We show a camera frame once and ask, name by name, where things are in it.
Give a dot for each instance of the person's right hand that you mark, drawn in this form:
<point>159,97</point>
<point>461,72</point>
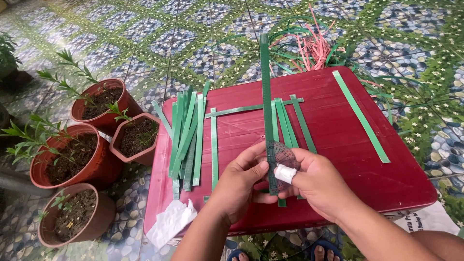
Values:
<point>319,188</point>

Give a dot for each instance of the blue sandal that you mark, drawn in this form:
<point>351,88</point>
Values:
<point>326,243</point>
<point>232,254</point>

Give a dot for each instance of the person's left foot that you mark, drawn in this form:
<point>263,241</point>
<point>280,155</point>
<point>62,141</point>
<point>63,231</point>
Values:
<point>241,257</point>

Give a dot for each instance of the white printed sack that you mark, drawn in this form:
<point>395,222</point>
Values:
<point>431,219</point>

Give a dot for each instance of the person's right foot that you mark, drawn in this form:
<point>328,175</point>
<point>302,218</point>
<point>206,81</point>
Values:
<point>326,253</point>

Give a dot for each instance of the white thumb bandage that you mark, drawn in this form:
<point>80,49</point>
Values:
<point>285,174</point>

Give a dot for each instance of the tall green leafy plant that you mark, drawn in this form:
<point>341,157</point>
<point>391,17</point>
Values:
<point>65,87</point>

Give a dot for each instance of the clear plastic protractor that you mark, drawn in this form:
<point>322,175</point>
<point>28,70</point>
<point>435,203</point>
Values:
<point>281,152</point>

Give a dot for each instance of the angular brown plant pot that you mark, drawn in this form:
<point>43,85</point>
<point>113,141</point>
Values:
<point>136,139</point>

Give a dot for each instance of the person's foot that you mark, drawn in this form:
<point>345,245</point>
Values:
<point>326,253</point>
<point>241,257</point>

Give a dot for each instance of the round brown plant pot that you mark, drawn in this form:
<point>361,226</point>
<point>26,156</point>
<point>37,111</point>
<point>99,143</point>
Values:
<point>119,94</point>
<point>98,214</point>

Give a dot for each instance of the grey pipe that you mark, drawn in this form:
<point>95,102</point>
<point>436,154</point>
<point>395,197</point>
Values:
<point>21,186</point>

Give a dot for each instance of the person's right leg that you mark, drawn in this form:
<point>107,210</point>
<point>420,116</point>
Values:
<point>444,244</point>

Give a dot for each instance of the red plastic table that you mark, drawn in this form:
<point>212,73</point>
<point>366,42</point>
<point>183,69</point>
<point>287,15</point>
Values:
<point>355,159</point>

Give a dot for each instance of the white crumpled tissue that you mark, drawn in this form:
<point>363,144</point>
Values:
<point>170,223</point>

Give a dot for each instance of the dark potted bush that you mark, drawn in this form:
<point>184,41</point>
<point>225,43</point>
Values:
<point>7,58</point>

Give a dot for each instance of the large brown plant pot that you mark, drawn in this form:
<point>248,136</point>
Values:
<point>98,163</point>

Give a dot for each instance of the small green seedling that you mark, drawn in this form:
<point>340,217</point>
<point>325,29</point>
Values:
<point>61,203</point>
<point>119,113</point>

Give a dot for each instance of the person's left hand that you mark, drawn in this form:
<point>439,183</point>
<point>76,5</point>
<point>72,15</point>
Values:
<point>232,188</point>

